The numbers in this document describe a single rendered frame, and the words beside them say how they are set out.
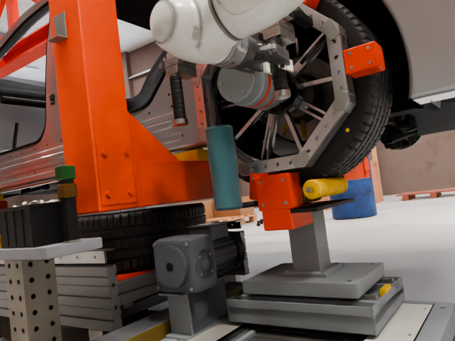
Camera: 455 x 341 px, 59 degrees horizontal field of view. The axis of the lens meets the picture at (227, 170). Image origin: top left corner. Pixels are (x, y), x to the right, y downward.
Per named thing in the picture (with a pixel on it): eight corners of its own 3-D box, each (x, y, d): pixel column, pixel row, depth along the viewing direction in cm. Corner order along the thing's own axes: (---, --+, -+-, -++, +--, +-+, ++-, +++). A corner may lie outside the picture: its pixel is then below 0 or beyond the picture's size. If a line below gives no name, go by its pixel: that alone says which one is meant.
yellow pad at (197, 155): (218, 160, 180) (217, 149, 180) (198, 160, 168) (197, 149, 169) (194, 165, 188) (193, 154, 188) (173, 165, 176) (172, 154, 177)
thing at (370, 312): (405, 301, 140) (401, 273, 141) (377, 339, 111) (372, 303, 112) (278, 295, 169) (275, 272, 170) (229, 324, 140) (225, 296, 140)
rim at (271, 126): (399, 61, 134) (280, 13, 158) (380, 44, 115) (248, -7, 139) (326, 190, 149) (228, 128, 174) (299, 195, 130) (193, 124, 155)
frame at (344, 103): (365, 159, 116) (338, -24, 119) (357, 159, 111) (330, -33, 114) (214, 181, 147) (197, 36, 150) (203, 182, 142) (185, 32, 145)
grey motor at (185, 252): (269, 306, 156) (257, 215, 158) (200, 347, 122) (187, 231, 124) (231, 303, 167) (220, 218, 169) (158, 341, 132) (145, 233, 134)
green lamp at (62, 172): (76, 178, 112) (75, 164, 112) (63, 179, 108) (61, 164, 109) (68, 180, 114) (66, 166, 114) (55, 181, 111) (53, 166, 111)
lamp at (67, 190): (78, 197, 111) (76, 183, 112) (65, 198, 108) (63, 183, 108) (70, 198, 114) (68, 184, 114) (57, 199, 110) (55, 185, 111)
